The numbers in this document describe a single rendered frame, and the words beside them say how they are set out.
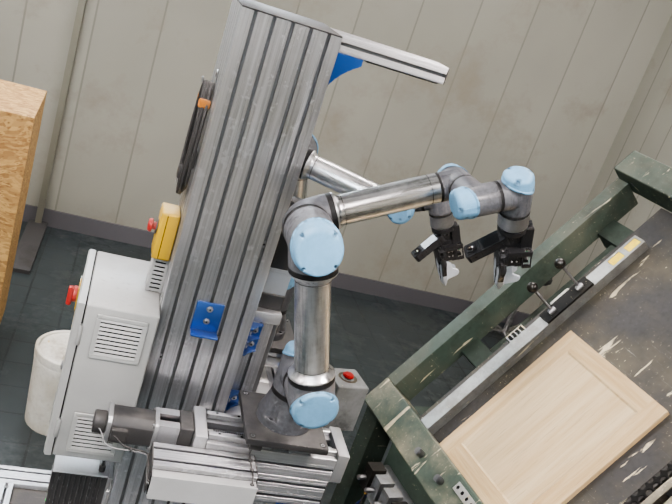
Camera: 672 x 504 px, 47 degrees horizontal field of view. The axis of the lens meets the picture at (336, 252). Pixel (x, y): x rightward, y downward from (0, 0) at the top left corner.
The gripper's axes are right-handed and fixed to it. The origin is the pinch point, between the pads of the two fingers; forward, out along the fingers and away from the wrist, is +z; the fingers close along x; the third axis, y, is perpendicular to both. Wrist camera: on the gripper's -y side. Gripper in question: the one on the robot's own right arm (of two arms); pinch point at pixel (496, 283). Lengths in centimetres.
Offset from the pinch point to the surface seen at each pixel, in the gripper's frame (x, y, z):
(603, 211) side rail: 70, 53, 35
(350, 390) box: 18, -40, 65
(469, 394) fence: 14, 0, 65
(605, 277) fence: 40, 46, 38
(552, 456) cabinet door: -16, 19, 56
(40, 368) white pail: 64, -169, 101
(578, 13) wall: 368, 128, 101
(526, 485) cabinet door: -22, 11, 61
